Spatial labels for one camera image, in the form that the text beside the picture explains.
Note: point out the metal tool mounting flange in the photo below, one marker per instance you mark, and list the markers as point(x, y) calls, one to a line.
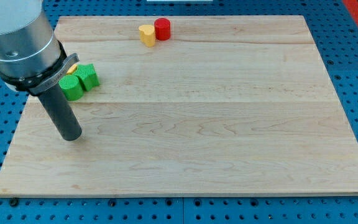
point(36, 78)

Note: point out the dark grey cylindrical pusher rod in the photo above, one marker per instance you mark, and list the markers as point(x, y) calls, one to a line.
point(60, 112)

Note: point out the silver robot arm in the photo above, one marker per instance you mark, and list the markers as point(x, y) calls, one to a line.
point(32, 59)

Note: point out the green cylinder block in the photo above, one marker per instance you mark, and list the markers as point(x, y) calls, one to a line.
point(71, 87)

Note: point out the small yellow block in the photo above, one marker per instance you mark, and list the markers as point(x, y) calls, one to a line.
point(72, 69)

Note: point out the green star block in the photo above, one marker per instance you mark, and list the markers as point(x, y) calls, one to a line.
point(87, 76)

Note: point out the yellow heart block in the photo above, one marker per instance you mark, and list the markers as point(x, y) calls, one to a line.
point(147, 35)

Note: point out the red cylinder block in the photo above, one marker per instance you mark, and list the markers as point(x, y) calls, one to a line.
point(162, 28)

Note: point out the wooden board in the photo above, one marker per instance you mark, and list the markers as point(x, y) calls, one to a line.
point(229, 106)

